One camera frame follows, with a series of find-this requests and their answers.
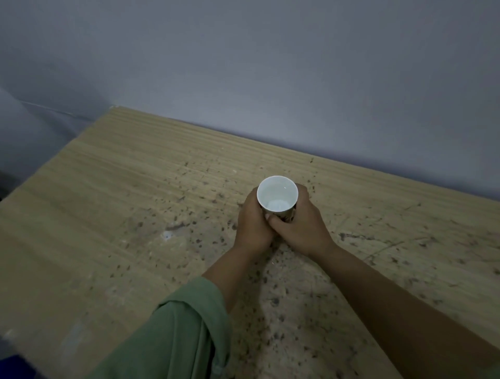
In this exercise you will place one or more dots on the green sleeve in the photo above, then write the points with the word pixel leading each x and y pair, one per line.
pixel 175 335

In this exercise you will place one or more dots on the person's right forearm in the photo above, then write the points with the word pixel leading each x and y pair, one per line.
pixel 394 308

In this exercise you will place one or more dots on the person's right thumb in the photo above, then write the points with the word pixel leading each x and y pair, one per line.
pixel 278 223

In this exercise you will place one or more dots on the person's left hand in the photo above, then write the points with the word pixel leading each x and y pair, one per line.
pixel 252 228

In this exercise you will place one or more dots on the white cup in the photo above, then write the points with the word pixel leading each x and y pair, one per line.
pixel 276 197

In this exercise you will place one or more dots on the person's left forearm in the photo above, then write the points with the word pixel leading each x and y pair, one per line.
pixel 226 273

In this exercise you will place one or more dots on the person's right hand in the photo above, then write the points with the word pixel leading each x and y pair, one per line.
pixel 304 230

